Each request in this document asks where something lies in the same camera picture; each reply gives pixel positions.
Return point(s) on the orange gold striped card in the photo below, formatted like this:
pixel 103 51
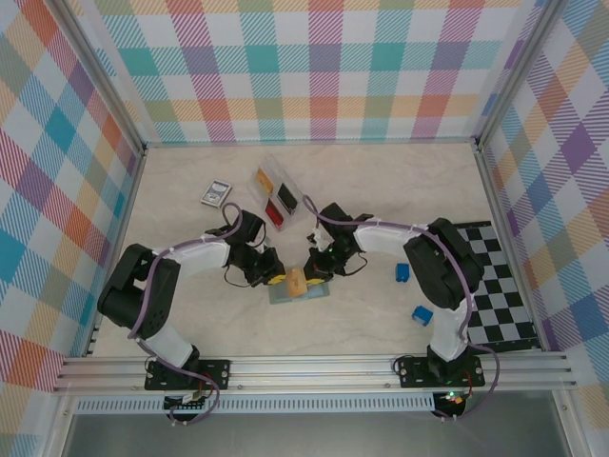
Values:
pixel 297 282

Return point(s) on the pale green card holder wallet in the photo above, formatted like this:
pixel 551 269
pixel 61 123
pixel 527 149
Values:
pixel 278 296

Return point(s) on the red card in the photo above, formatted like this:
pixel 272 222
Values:
pixel 273 212

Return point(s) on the black card white print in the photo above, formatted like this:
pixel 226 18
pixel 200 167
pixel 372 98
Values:
pixel 287 196

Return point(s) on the clear acrylic card stand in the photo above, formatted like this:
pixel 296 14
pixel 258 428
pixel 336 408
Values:
pixel 278 166

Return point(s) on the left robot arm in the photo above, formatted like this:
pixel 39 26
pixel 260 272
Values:
pixel 143 290

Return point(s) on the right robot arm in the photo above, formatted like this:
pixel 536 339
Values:
pixel 442 266

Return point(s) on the blue white playing card box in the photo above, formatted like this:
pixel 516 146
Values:
pixel 216 192

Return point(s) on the gold VIP card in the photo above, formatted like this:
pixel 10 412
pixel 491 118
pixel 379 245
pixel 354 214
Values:
pixel 264 178

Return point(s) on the small blue box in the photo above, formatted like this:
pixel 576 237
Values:
pixel 402 272
pixel 422 315

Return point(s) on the grey metal panel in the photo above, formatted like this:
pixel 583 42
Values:
pixel 309 438

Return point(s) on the small black circuit board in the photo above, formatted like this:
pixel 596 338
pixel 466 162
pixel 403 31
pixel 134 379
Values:
pixel 185 405

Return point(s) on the circuit board with lights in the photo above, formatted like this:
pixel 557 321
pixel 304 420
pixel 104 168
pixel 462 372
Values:
pixel 452 399

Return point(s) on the black grey checkerboard mat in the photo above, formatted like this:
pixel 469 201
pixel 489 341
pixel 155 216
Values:
pixel 504 304

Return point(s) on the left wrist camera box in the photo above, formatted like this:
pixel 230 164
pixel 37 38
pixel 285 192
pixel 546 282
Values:
pixel 251 227

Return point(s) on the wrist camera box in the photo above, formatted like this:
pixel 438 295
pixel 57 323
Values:
pixel 335 215
pixel 251 227

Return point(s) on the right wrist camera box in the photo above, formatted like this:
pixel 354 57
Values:
pixel 335 215

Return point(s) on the aluminium mounting rail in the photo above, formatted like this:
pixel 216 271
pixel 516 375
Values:
pixel 309 369

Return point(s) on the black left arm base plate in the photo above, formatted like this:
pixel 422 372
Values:
pixel 214 373

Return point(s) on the aluminium frame bar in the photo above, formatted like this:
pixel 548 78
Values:
pixel 309 144
pixel 115 252
pixel 495 190

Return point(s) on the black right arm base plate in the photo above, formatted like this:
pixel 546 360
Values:
pixel 414 371

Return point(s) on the aluminium frame post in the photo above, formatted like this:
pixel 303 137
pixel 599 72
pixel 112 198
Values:
pixel 103 81
pixel 513 71

